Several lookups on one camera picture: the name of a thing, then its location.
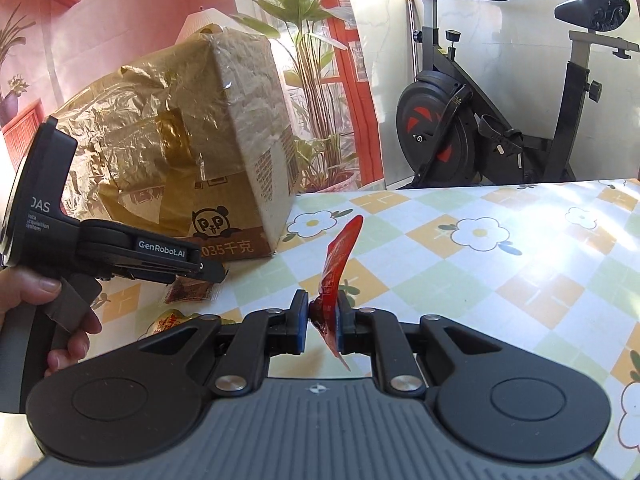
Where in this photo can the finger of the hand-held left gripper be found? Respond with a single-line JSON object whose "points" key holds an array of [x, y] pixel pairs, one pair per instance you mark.
{"points": [[150, 250], [150, 274]]}

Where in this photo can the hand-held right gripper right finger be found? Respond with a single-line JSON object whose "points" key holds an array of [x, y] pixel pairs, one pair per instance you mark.
{"points": [[341, 325]]}

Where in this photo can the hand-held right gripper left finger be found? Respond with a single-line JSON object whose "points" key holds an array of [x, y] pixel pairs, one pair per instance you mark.
{"points": [[300, 325]]}

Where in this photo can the red snack packet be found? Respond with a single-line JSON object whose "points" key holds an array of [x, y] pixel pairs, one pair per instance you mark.
{"points": [[340, 260]]}

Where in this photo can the taped cardboard box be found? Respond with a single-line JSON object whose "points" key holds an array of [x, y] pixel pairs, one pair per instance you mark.
{"points": [[240, 110]]}

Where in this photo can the person's left hand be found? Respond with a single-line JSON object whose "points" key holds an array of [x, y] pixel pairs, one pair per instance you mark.
{"points": [[25, 287]]}

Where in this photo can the small brown snack packet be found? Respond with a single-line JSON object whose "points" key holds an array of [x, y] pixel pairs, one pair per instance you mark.
{"points": [[192, 292]]}

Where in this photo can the yellow red-print snack packet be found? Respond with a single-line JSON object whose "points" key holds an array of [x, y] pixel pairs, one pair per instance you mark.
{"points": [[170, 322]]}

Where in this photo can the floral checkered tablecloth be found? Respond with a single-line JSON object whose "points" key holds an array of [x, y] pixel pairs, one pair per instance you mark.
{"points": [[500, 285]]}

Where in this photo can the black exercise bike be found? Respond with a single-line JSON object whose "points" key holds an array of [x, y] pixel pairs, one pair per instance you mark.
{"points": [[435, 125]]}

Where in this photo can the printed room wall backdrop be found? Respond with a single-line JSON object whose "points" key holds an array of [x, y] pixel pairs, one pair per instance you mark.
{"points": [[125, 10]]}

